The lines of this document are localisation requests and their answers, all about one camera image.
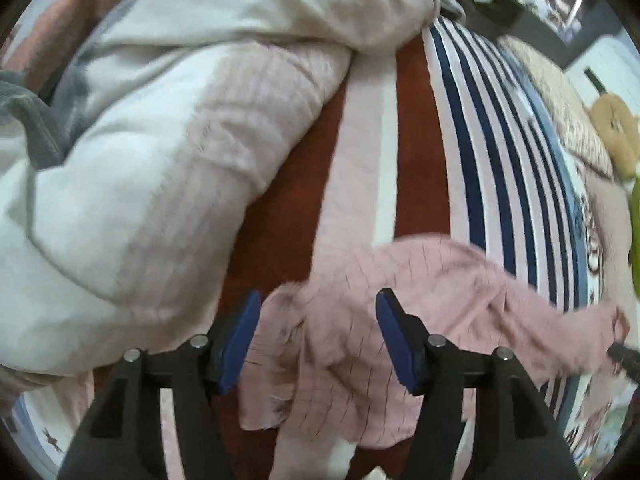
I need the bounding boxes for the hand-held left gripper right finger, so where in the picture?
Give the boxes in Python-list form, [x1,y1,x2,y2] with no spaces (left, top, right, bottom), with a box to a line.
[375,287,583,480]

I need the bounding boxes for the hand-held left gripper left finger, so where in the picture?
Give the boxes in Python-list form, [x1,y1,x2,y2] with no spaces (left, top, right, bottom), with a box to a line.
[57,289,263,480]

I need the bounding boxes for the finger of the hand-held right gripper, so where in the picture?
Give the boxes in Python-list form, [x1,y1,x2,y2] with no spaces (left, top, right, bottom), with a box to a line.
[606,341,640,386]

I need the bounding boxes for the pink pants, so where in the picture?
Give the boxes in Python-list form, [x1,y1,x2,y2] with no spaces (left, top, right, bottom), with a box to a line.
[237,236,632,450]

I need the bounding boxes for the green plush toy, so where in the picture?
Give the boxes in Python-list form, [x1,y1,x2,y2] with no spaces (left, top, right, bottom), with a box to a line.
[626,175,640,301]

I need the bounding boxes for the striped bed blanket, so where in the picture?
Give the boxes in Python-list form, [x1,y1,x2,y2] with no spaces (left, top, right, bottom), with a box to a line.
[10,15,608,480]

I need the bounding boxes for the striped pink white duvet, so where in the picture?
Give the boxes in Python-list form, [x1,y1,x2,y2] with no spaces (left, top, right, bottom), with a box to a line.
[0,0,441,403]

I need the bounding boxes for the brown plush toy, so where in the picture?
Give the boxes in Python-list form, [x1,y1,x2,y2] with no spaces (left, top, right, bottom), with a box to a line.
[589,92,640,176]

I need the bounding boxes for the floral pillow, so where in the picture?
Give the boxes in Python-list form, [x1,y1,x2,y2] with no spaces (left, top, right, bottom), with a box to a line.
[497,35,616,181]

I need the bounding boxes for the black socket on headboard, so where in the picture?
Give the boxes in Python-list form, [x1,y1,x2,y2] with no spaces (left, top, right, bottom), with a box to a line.
[585,69,608,96]

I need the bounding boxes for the white headboard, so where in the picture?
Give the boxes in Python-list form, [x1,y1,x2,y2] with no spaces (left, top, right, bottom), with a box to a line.
[565,35,640,111]

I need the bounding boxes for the dark cluttered shelf unit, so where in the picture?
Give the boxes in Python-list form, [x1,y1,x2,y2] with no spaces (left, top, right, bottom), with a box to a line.
[440,0,601,43]

